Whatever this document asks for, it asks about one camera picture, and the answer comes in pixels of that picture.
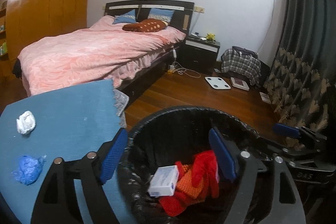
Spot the orange bubble wrap sheet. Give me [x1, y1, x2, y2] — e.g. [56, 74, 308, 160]
[177, 162, 204, 200]

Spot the red sock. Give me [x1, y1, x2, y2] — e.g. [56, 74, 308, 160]
[159, 161, 205, 217]
[191, 150, 219, 200]

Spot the white medicine box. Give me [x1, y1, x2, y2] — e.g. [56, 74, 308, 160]
[147, 165, 179, 197]

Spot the black trash bin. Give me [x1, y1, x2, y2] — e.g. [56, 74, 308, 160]
[117, 106, 260, 223]

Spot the white booklet on floor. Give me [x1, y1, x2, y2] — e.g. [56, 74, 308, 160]
[260, 92, 271, 104]

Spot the blue plastic glove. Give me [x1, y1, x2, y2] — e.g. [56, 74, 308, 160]
[12, 155, 46, 185]

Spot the dark patterned curtain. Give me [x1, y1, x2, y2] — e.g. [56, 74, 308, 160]
[264, 0, 335, 136]

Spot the red white book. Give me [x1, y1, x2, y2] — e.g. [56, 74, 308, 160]
[230, 77, 249, 91]

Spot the white bathroom scale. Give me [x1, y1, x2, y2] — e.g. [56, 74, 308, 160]
[205, 76, 231, 90]

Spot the plaid shirt on chair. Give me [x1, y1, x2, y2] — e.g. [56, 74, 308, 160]
[221, 46, 261, 85]

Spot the blue table cloth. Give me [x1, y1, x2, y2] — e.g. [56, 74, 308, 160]
[1, 80, 120, 223]

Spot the crumpled white tissue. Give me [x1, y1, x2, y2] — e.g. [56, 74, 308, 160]
[16, 110, 36, 135]

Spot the black nightstand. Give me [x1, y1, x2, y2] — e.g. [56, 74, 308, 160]
[177, 36, 221, 75]

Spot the yellow plush toy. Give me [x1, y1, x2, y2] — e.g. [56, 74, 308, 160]
[206, 33, 215, 42]

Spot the black cloth on bed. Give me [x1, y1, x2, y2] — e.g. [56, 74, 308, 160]
[12, 59, 22, 79]

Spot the black bed headboard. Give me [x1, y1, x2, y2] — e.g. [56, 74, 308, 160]
[104, 0, 194, 35]

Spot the right blue pillow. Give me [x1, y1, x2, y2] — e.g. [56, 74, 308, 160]
[147, 8, 174, 23]

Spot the blue pillow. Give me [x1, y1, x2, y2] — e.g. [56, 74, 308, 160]
[113, 9, 137, 24]
[147, 8, 174, 23]

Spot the pink bed blanket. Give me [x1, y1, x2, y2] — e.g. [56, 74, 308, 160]
[18, 15, 186, 96]

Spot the brown dotted cushion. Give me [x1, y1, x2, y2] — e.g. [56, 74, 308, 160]
[122, 19, 169, 32]

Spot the left blue pillow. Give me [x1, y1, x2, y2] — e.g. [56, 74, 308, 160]
[113, 9, 137, 24]

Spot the wooden wardrobe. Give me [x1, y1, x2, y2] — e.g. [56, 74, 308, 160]
[1, 0, 88, 77]

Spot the white power cable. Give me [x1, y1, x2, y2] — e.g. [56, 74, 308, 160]
[167, 48, 202, 79]

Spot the wall socket plate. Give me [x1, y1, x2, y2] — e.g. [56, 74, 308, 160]
[194, 6, 205, 13]

